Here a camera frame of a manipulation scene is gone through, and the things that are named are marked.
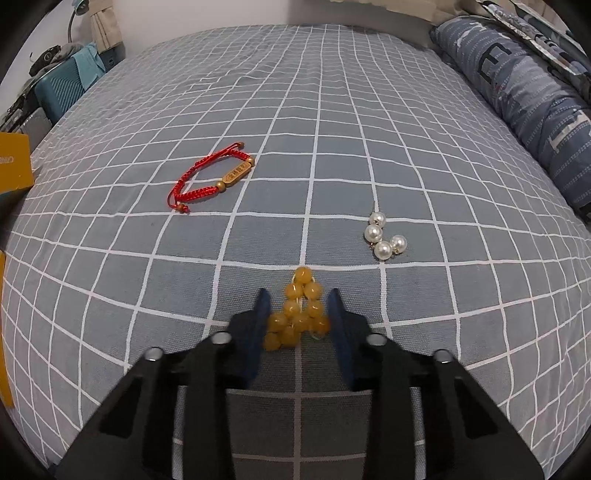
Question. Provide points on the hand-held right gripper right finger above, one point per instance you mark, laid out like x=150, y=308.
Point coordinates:
x=339, y=337

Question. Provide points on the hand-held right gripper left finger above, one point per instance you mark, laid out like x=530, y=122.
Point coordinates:
x=257, y=337

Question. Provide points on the white pearl earrings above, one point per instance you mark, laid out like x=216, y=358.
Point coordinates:
x=382, y=249

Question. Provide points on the rolled blue patterned quilt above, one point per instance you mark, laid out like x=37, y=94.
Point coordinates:
x=531, y=92

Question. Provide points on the teal suitcase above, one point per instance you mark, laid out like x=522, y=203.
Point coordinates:
x=60, y=90

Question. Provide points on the teal towel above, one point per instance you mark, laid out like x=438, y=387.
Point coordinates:
x=87, y=64

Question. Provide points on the wide beige curtain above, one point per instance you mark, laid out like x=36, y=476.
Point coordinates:
x=406, y=5

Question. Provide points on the narrow beige curtain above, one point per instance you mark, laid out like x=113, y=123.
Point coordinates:
x=107, y=25

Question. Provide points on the pile of dark clutter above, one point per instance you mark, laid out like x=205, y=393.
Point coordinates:
x=51, y=57

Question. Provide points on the blue patterned pillow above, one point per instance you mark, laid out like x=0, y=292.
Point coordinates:
x=540, y=23

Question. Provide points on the blue desk lamp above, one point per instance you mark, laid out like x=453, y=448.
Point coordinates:
x=78, y=9

